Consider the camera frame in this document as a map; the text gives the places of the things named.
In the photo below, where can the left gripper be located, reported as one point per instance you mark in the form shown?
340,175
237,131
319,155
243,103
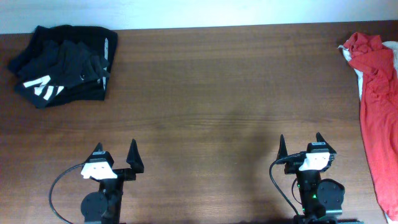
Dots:
134,162

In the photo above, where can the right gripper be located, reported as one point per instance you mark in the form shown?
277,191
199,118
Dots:
291,167

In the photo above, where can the red t-shirt white lettering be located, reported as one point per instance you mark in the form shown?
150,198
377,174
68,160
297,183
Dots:
378,115

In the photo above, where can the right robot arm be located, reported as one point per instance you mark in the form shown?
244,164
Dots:
321,199

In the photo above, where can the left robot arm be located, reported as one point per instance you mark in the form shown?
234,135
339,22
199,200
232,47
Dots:
104,205

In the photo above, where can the black folded clothes pile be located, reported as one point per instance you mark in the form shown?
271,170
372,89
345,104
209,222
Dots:
64,64

